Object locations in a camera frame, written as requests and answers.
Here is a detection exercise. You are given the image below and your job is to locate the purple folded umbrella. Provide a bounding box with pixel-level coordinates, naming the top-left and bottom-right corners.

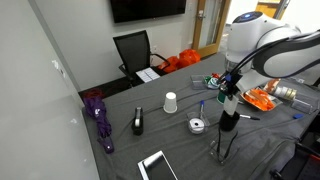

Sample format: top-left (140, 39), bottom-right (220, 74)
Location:
top-left (84, 97), bottom-right (114, 154)

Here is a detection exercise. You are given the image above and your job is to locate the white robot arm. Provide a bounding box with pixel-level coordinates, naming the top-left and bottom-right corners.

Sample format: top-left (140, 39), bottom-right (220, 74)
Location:
top-left (219, 11), bottom-right (320, 97)

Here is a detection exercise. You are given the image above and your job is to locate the clear organizer with tape rolls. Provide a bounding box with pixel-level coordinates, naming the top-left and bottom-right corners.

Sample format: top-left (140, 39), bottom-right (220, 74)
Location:
top-left (264, 79), bottom-right (319, 114)

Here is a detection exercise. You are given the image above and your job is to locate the clear tray with tape roll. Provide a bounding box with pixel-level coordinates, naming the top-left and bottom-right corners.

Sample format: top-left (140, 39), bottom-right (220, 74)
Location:
top-left (187, 112), bottom-right (210, 134)

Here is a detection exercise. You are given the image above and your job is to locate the grey table cloth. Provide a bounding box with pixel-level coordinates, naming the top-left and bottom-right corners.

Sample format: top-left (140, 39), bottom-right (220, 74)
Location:
top-left (84, 53), bottom-right (318, 180)

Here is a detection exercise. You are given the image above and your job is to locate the blue marker pen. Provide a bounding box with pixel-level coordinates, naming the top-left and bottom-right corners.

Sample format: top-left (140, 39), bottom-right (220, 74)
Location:
top-left (200, 100), bottom-right (204, 119)

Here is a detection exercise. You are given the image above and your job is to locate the black marker pen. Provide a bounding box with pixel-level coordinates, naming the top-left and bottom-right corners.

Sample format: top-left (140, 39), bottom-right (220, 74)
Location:
top-left (240, 114), bottom-right (260, 120)

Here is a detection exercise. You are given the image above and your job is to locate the black cup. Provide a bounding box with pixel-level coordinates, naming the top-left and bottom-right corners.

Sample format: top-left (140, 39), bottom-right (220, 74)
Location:
top-left (219, 111), bottom-right (240, 131)

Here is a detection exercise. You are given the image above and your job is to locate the clear tray with orange items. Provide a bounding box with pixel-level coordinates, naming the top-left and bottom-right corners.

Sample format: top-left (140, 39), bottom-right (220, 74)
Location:
top-left (240, 88), bottom-right (282, 111)

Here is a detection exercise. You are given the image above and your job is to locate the orange bag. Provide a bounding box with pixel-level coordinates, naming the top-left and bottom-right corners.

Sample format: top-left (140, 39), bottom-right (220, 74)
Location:
top-left (157, 49), bottom-right (200, 73)

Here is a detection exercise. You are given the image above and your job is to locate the white paper cup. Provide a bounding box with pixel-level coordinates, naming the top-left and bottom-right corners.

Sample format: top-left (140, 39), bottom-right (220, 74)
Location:
top-left (163, 92), bottom-right (177, 113)

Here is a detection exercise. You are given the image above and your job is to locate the black mesh office chair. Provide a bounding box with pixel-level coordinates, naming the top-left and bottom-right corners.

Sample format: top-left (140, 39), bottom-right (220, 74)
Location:
top-left (113, 30), bottom-right (171, 87)

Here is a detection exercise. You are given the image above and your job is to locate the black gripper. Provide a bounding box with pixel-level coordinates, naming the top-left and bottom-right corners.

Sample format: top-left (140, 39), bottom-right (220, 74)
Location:
top-left (218, 73), bottom-right (242, 97)

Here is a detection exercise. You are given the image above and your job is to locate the wooden door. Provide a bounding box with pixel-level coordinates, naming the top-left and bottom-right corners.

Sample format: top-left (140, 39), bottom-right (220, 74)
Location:
top-left (192, 0), bottom-right (231, 57)

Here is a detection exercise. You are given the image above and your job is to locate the green cup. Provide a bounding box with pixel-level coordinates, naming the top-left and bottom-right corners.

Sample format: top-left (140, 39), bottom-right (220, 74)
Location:
top-left (217, 91), bottom-right (226, 104)

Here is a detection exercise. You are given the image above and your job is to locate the white object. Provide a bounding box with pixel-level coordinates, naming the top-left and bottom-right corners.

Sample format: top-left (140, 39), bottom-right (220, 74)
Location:
top-left (223, 96), bottom-right (239, 116)

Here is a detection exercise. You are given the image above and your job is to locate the clear tray with colourful items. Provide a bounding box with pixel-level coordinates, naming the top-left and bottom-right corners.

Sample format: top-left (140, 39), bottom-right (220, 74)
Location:
top-left (191, 73), bottom-right (220, 90)

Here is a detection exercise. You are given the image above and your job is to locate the black wall television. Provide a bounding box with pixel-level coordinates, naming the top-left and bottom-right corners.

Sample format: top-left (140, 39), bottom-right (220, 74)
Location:
top-left (110, 0), bottom-right (186, 23)

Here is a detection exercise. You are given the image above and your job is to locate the black tablet with white frame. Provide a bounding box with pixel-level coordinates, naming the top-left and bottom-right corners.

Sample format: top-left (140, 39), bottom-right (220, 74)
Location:
top-left (138, 151), bottom-right (178, 180)

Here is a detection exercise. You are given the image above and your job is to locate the white paper sheet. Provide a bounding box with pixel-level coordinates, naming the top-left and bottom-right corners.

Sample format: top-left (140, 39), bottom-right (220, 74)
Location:
top-left (136, 68), bottom-right (159, 83)

